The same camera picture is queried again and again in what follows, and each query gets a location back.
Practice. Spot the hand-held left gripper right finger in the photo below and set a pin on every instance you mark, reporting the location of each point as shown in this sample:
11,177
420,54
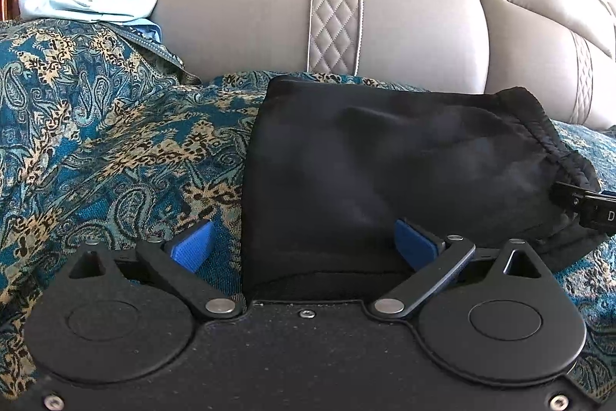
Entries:
414,245

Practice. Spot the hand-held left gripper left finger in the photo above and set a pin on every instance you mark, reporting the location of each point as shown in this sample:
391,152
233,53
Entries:
192,247

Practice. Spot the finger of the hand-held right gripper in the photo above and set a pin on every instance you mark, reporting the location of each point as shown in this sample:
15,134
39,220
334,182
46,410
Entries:
568,193

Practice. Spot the black pants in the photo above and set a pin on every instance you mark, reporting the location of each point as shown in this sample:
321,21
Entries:
385,160

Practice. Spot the teal paisley patterned blanket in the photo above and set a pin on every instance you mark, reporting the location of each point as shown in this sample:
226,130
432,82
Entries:
106,141

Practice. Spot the grey leather sofa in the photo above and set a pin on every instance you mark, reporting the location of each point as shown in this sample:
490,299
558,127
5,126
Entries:
409,16

